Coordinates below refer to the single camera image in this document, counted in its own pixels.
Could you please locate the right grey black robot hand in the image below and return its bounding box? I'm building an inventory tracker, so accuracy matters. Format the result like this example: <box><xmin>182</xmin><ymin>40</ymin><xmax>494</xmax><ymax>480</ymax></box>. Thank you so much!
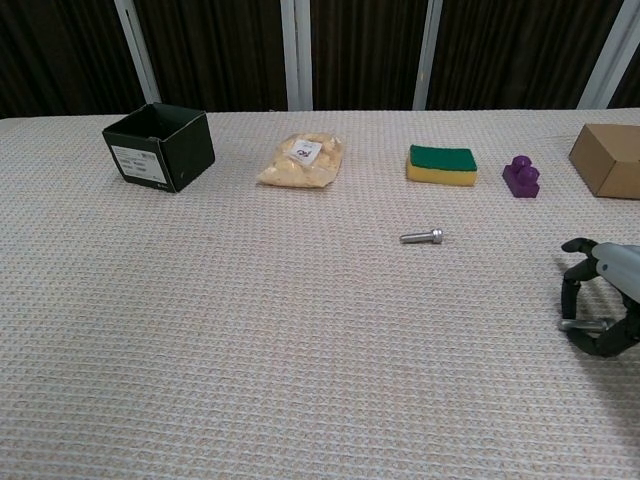
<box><xmin>559</xmin><ymin>237</ymin><xmax>640</xmax><ymax>359</ymax></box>

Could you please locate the silver bolt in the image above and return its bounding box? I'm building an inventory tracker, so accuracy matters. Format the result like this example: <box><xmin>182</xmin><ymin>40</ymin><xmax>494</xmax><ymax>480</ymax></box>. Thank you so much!
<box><xmin>398</xmin><ymin>227</ymin><xmax>445</xmax><ymax>246</ymax></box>
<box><xmin>558</xmin><ymin>317</ymin><xmax>610</xmax><ymax>333</ymax></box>

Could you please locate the brown cardboard box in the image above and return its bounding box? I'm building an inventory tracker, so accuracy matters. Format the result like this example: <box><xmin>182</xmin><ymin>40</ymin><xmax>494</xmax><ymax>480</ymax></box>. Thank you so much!
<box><xmin>568</xmin><ymin>123</ymin><xmax>640</xmax><ymax>201</ymax></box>

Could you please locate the purple toy block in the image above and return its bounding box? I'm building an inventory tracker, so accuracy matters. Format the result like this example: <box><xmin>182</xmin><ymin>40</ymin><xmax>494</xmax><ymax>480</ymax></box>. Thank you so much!
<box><xmin>501</xmin><ymin>154</ymin><xmax>542</xmax><ymax>201</ymax></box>

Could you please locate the yellow sponge with green pad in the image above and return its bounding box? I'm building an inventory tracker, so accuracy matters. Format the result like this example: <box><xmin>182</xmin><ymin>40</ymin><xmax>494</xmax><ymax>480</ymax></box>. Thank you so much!
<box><xmin>405</xmin><ymin>144</ymin><xmax>479</xmax><ymax>189</ymax></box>

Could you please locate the clear bag of yellow snacks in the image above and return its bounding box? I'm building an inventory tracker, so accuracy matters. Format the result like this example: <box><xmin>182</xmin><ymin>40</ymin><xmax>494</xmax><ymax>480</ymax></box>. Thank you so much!
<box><xmin>255</xmin><ymin>132</ymin><xmax>346</xmax><ymax>189</ymax></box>

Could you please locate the beige woven tablecloth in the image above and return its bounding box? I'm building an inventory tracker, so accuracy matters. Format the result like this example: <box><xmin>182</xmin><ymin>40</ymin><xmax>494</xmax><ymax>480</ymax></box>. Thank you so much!
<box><xmin>0</xmin><ymin>107</ymin><xmax>640</xmax><ymax>480</ymax></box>

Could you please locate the black open cardboard box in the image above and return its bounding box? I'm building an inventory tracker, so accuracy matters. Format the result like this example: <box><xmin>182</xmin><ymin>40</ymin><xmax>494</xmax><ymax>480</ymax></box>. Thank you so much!
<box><xmin>101</xmin><ymin>102</ymin><xmax>216</xmax><ymax>194</ymax></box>

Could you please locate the white metal frame post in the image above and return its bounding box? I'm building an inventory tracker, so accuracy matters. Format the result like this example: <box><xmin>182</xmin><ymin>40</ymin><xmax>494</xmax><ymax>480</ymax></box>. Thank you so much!
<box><xmin>581</xmin><ymin>0</ymin><xmax>640</xmax><ymax>110</ymax></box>
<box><xmin>412</xmin><ymin>0</ymin><xmax>444</xmax><ymax>111</ymax></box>
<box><xmin>279</xmin><ymin>0</ymin><xmax>314</xmax><ymax>112</ymax></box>
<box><xmin>113</xmin><ymin>0</ymin><xmax>162</xmax><ymax>104</ymax></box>

